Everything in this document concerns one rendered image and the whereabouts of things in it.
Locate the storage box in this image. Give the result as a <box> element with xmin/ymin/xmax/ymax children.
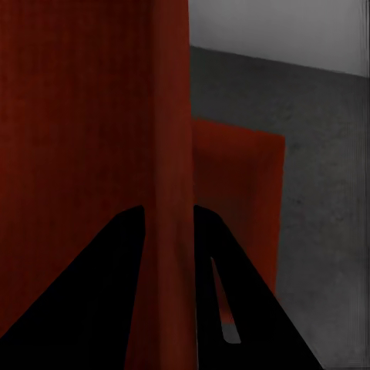
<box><xmin>191</xmin><ymin>117</ymin><xmax>285</xmax><ymax>324</ymax></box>
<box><xmin>0</xmin><ymin>0</ymin><xmax>198</xmax><ymax>370</ymax></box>

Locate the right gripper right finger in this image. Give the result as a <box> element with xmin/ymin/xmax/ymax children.
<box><xmin>194</xmin><ymin>204</ymin><xmax>324</xmax><ymax>370</ymax></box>

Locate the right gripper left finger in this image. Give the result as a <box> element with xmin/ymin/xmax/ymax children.
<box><xmin>0</xmin><ymin>205</ymin><xmax>146</xmax><ymax>370</ymax></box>

